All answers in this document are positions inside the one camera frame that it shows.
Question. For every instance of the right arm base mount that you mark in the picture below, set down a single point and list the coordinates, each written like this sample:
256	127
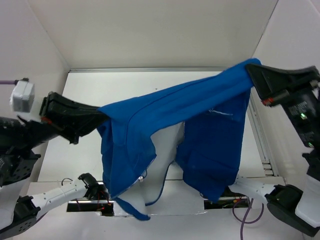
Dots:
227	200

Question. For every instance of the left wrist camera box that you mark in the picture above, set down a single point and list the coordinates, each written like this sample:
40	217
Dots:
22	96

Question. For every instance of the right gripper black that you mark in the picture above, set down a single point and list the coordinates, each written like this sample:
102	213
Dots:
268	82

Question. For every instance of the silver tape patch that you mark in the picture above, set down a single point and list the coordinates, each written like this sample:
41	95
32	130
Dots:
177	199

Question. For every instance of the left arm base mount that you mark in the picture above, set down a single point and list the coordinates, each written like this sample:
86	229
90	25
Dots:
100	203

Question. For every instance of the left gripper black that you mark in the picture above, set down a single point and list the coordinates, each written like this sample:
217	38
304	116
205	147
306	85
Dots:
71	118

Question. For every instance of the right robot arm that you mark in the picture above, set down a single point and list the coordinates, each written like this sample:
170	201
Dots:
297	208

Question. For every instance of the blue zip jacket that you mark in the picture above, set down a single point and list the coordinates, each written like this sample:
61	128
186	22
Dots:
198	125

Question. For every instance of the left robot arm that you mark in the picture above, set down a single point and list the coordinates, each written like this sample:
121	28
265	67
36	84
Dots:
18	138

